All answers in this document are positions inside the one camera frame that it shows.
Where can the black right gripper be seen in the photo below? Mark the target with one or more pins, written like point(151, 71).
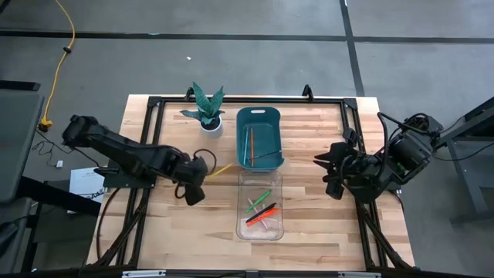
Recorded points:
point(349, 171)

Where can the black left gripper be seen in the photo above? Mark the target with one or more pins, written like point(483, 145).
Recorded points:
point(193, 171)

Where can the yellow pencil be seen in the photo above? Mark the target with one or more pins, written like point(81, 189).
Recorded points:
point(222, 170)

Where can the light green pencil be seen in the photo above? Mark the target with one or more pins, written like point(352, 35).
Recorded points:
point(245, 146)

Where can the pink pen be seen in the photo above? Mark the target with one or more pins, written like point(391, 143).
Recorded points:
point(251, 202)

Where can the green pen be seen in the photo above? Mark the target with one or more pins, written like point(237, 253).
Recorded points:
point(258, 201)

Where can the black pen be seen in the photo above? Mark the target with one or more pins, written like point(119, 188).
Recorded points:
point(261, 212)

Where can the red pen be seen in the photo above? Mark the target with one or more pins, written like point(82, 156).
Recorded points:
point(262, 217)

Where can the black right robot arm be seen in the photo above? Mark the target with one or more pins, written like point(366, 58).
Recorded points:
point(409, 150)

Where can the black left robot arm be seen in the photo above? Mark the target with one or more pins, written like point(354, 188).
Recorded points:
point(127, 154)

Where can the snake plant in white pot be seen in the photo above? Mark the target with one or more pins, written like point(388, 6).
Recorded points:
point(211, 132)

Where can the clear plastic bin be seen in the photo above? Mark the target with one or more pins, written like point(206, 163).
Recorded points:
point(256, 181)

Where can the teal plastic bin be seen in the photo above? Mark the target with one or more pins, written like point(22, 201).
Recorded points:
point(266, 116)

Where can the white paper sheet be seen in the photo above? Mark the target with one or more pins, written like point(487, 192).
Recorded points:
point(83, 185)

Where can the dark metal desk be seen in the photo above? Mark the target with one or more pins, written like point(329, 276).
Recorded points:
point(461, 177)

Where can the small white adapter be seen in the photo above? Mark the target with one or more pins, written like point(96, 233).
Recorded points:
point(59, 163)

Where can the black slanted beam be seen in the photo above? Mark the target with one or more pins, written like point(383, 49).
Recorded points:
point(58, 197)

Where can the grey flat furniture top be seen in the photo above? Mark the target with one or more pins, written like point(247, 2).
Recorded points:
point(19, 146)

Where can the black bar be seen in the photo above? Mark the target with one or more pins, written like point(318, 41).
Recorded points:
point(19, 85)

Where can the black frame clamp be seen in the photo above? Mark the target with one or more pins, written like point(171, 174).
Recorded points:
point(307, 92)
point(189, 94)

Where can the black metal table frame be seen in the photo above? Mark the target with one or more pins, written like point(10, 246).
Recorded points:
point(270, 100)

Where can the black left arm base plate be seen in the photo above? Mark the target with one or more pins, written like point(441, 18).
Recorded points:
point(106, 181)

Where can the silver metal bracket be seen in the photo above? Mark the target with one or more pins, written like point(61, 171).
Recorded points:
point(359, 275)
point(144, 273)

